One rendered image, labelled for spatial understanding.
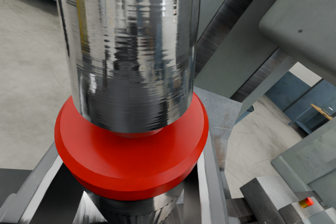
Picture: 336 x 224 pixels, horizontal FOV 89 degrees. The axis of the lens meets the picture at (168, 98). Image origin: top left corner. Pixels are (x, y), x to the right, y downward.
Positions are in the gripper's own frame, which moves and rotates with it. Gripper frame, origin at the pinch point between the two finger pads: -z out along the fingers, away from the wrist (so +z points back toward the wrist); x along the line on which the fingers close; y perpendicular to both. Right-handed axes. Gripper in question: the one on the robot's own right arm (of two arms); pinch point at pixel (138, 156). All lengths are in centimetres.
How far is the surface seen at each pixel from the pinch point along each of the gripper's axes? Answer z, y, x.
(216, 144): -30, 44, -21
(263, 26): -28.5, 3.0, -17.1
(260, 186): -15, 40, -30
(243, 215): -9, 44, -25
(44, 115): -82, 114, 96
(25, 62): -138, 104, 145
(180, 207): -6.8, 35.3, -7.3
